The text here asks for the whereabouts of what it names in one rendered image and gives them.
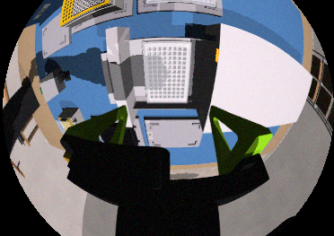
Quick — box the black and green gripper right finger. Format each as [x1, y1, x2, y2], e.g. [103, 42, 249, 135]
[209, 105, 272, 175]

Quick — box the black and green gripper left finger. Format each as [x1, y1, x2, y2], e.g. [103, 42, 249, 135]
[65, 105, 128, 144]

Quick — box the blue bench mat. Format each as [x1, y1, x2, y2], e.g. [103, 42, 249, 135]
[35, 0, 303, 165]

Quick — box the blue bin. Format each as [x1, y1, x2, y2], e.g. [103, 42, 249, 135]
[25, 0, 64, 28]

